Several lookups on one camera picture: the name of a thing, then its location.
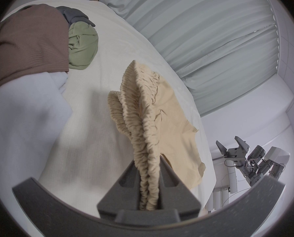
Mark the black garment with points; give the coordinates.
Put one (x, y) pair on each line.
(73, 13)

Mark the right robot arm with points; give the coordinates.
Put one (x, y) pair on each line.
(277, 154)

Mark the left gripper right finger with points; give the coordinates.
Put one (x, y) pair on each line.
(176, 196)

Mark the grey-green curtain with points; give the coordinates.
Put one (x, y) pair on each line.
(236, 78)
(186, 13)

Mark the tan shorts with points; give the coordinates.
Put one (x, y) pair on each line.
(161, 107)

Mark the white garment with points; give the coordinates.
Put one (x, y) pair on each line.
(18, 120)

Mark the olive green garment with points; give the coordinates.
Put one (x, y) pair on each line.
(82, 46)

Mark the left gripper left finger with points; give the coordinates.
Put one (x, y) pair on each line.
(122, 196)

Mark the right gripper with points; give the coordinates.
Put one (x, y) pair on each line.
(236, 153)

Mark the brown garment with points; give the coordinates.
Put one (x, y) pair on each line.
(26, 46)

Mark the bed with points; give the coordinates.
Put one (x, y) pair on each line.
(112, 46)

